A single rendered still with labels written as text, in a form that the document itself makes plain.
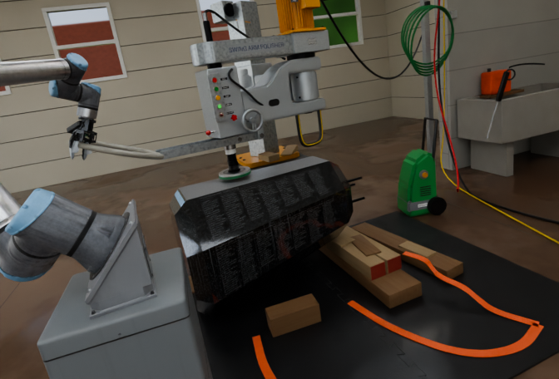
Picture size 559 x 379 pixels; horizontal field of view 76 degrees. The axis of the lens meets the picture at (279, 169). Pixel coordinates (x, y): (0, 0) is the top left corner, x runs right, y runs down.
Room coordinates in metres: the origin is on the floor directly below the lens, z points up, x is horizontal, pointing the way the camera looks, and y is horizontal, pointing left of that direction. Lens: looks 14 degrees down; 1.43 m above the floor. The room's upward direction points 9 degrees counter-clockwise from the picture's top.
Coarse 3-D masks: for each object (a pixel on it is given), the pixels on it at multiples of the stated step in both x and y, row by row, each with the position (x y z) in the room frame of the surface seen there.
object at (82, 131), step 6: (84, 120) 1.79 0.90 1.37; (90, 120) 1.79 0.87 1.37; (84, 126) 1.81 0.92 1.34; (90, 126) 1.80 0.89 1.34; (78, 132) 1.78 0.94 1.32; (84, 132) 1.76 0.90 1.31; (90, 132) 1.79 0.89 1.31; (78, 138) 1.79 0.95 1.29; (84, 138) 1.77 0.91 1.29; (90, 138) 1.80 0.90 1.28
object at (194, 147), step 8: (232, 136) 2.29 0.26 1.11; (240, 136) 2.31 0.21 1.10; (248, 136) 2.34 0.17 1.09; (256, 136) 2.37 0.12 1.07; (184, 144) 2.24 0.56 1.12; (192, 144) 2.26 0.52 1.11; (200, 144) 2.18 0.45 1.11; (208, 144) 2.20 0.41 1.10; (216, 144) 2.23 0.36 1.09; (224, 144) 2.25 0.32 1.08; (232, 144) 2.28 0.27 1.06; (160, 152) 2.06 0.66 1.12; (168, 152) 2.08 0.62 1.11; (176, 152) 2.10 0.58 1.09; (184, 152) 2.12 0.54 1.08; (192, 152) 2.15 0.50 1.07
